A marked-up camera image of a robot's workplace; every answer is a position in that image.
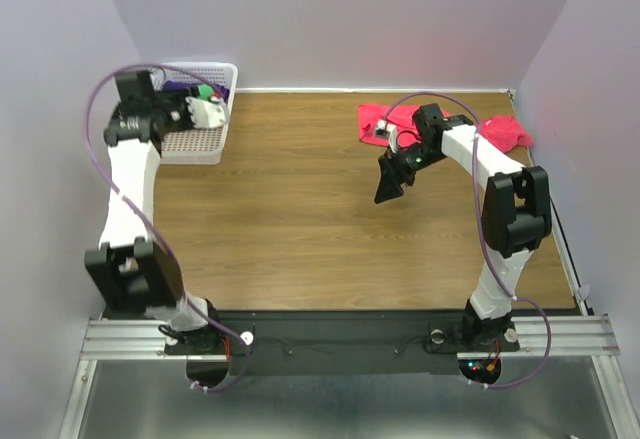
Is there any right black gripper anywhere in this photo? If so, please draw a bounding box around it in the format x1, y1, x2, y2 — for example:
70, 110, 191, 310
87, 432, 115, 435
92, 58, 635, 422
374, 142, 447, 204

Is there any green towel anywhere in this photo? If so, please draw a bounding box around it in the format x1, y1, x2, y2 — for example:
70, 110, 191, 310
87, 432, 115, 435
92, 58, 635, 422
196, 84, 215, 100

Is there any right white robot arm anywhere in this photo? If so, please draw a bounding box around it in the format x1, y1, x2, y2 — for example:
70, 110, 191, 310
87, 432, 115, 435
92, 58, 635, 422
373, 104, 552, 350

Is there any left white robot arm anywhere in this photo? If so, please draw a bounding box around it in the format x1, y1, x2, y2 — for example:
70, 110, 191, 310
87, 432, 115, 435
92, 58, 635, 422
84, 68, 229, 353

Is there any white perforated plastic basket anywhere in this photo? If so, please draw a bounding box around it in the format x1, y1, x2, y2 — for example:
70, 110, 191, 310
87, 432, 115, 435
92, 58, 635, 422
151, 61, 238, 165

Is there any rolled purple towel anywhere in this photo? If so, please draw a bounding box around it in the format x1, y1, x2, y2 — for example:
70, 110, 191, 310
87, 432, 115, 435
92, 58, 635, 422
161, 80, 230, 102

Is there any red towel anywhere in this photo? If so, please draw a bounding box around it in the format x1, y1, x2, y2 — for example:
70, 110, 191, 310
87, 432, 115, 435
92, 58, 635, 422
357, 103, 534, 153

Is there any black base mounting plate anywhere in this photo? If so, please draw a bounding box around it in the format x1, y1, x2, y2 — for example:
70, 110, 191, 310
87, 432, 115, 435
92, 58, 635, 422
164, 309, 521, 378

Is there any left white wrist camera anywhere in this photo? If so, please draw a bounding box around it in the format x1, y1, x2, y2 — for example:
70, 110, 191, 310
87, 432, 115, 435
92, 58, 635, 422
186, 96, 230, 129

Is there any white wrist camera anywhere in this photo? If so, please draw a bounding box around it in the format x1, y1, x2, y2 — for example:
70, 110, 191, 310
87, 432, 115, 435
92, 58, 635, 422
373, 119, 399, 153
186, 96, 230, 129

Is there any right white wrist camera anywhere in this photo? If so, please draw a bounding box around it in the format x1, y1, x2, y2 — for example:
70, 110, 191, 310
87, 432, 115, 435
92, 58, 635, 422
373, 119, 399, 153

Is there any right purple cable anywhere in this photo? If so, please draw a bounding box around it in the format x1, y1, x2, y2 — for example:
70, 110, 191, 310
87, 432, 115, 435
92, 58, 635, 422
380, 91, 553, 391

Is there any purple cable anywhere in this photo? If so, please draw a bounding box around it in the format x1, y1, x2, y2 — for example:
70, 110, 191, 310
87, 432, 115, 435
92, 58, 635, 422
84, 63, 256, 394
380, 91, 553, 391

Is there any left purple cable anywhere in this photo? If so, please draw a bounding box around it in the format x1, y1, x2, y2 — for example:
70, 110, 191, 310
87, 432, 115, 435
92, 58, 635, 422
84, 63, 256, 394

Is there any aluminium frame rail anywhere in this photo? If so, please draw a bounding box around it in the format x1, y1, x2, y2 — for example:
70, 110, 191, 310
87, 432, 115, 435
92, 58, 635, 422
80, 316, 620, 362

